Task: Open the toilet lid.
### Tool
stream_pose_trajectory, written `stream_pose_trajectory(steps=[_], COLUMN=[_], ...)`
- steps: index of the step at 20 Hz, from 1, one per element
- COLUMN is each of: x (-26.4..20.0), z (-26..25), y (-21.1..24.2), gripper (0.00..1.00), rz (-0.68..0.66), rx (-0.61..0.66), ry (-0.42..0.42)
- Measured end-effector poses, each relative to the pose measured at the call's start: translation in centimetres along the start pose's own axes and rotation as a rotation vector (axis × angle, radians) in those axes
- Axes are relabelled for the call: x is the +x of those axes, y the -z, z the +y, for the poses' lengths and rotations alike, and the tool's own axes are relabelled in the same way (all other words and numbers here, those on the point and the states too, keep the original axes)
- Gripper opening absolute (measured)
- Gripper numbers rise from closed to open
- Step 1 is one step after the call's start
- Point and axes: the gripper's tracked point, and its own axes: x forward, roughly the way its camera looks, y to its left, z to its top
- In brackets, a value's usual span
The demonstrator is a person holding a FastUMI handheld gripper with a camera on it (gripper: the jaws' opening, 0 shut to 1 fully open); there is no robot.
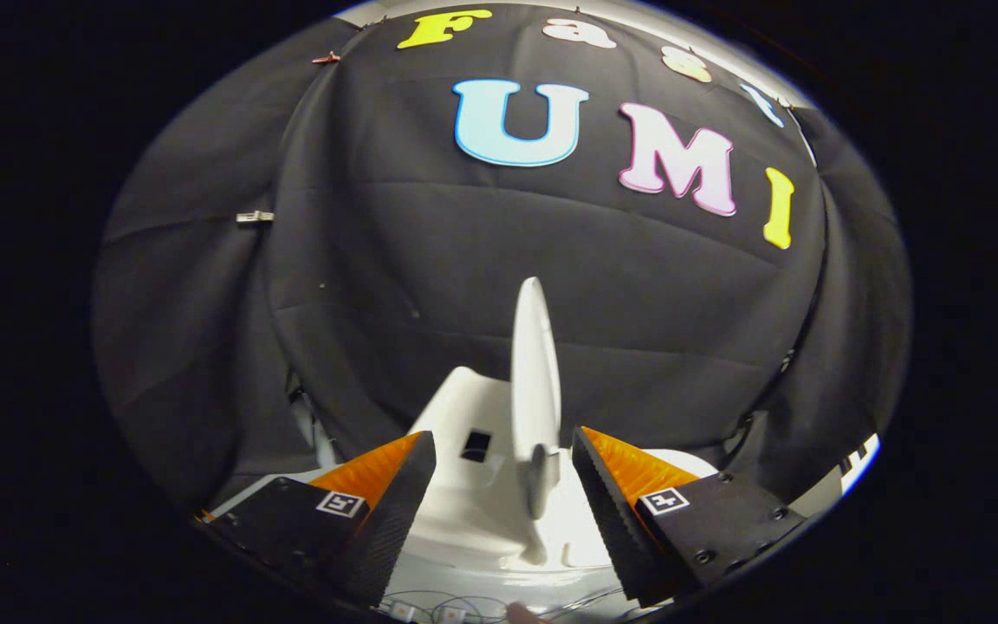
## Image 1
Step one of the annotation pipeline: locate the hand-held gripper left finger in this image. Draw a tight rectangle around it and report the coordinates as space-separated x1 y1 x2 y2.
203 431 437 609

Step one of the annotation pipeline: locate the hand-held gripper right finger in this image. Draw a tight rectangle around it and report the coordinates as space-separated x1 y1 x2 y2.
570 426 807 607

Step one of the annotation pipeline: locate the white toilet lid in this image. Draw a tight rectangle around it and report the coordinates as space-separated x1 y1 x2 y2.
510 277 563 521

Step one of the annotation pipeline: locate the white ceramic toilet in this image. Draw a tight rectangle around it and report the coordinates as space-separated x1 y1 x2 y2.
382 367 721 608

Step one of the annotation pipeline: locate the white toilet seat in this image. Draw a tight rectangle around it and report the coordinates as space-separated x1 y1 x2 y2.
638 448 719 479

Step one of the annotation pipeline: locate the white pipe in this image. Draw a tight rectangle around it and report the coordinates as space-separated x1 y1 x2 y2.
291 390 335 469

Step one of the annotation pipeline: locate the black backdrop cloth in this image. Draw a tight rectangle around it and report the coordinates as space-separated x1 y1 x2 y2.
90 4 914 512

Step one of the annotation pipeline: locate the white and black panel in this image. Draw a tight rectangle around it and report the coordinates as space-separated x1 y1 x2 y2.
837 433 881 476

